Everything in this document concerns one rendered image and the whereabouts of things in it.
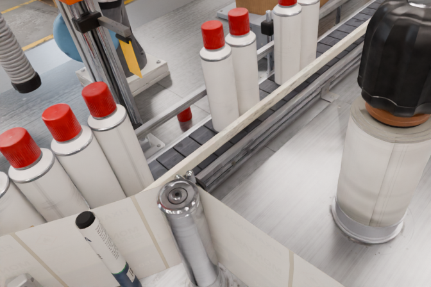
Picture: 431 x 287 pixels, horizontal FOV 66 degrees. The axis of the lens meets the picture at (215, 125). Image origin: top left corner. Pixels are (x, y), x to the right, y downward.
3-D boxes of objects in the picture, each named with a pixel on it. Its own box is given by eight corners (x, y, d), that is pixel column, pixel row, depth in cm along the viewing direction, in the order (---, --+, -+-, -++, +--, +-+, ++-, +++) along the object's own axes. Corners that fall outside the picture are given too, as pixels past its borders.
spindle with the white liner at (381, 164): (381, 258, 41) (472, 38, 21) (318, 216, 47) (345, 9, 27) (414, 211, 45) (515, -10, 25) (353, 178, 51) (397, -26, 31)
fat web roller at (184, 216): (207, 312, 39) (172, 227, 27) (183, 285, 42) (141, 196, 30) (234, 283, 41) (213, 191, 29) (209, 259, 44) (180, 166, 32)
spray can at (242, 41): (247, 123, 63) (238, 21, 49) (228, 113, 66) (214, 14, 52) (265, 110, 65) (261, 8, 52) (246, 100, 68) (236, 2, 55)
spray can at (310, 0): (305, 79, 71) (311, -20, 57) (285, 71, 74) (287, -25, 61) (319, 68, 73) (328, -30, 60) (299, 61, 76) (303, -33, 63)
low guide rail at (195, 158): (73, 264, 45) (67, 257, 43) (69, 258, 45) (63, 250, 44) (424, -13, 93) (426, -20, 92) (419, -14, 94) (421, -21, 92)
